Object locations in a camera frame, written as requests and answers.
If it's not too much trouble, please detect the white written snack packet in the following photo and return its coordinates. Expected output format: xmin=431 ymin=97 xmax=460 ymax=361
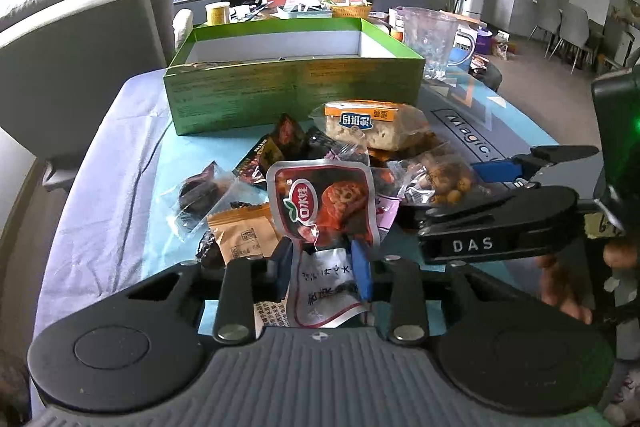
xmin=286 ymin=248 xmax=366 ymax=329

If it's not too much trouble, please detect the red lotus root snack pouch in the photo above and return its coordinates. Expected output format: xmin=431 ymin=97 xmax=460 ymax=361
xmin=266 ymin=158 xmax=380 ymax=249

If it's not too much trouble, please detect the right hand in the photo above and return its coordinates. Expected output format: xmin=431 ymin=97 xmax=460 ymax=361
xmin=537 ymin=238 xmax=640 ymax=325

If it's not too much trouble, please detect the orange small biscuit packet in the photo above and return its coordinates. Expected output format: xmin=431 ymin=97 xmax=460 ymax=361
xmin=207 ymin=204 xmax=281 ymax=265

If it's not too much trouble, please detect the clear packet of nuts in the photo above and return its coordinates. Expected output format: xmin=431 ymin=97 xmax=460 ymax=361
xmin=388 ymin=152 xmax=478 ymax=207

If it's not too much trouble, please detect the clear packet dark plum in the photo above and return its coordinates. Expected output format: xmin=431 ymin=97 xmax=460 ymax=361
xmin=157 ymin=161 xmax=234 ymax=241

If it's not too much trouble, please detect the dark red candy packet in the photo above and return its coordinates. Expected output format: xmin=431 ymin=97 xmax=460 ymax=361
xmin=233 ymin=114 xmax=306 ymax=190

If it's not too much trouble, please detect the orange bread packet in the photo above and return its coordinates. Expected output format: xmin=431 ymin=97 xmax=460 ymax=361
xmin=310 ymin=100 xmax=430 ymax=152

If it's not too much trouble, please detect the white dining chair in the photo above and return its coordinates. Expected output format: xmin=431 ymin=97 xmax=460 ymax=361
xmin=549 ymin=3 xmax=593 ymax=72

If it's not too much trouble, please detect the lavender table cloth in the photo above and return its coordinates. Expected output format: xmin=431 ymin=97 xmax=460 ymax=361
xmin=29 ymin=68 xmax=170 ymax=417

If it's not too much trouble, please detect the green cardboard box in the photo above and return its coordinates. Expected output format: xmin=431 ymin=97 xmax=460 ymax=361
xmin=164 ymin=17 xmax=424 ymax=135

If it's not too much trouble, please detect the yellow wicker basket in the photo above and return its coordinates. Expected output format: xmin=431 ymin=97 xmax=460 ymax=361
xmin=330 ymin=4 xmax=372 ymax=20

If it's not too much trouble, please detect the grey-blue plastic basket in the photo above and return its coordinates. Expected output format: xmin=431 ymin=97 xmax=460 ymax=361
xmin=276 ymin=6 xmax=332 ymax=20

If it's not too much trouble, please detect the yellow canister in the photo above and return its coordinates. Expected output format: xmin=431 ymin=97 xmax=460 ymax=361
xmin=205 ymin=1 xmax=230 ymax=26

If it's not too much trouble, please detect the grey sofa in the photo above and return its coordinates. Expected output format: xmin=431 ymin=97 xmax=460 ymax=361
xmin=1 ymin=0 xmax=188 ymax=191

